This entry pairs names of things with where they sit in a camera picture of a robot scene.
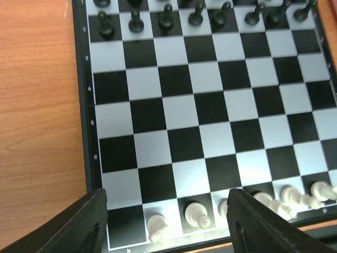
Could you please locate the black white chess board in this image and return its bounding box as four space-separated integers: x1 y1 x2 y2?
72 1 336 252

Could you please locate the white chess queen piece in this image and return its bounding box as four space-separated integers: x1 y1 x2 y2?
219 200 228 218

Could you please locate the white chess king piece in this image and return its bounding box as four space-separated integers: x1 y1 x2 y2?
254 192 298 221

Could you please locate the black chess pieces row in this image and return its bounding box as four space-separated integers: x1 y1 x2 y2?
86 1 316 41

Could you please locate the white chess knight piece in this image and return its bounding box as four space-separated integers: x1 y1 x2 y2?
146 214 169 243

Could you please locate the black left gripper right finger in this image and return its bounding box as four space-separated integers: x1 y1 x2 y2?
227 189 336 252

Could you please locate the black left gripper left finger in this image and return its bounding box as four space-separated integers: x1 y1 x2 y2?
1 189 107 252

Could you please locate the white chess bishop piece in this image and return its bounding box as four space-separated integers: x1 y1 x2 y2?
184 202 211 229
281 186 325 210

